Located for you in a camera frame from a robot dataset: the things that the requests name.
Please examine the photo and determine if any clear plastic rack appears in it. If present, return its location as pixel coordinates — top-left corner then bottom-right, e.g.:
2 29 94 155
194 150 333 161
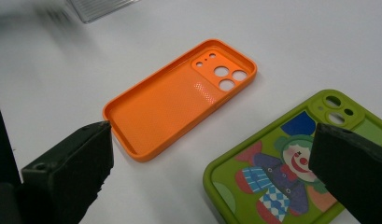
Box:
66 0 140 24

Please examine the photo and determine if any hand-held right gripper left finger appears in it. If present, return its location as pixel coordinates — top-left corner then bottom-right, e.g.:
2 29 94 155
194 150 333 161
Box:
21 120 115 224

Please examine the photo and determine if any orange phone case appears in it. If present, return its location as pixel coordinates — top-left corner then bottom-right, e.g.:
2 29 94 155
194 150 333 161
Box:
102 38 258 163

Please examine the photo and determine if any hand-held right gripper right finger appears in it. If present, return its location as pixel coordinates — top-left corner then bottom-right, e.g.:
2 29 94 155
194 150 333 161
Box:
307 122 382 224

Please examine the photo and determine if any green phone case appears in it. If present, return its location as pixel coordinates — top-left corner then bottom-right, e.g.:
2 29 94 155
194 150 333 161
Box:
203 89 382 224

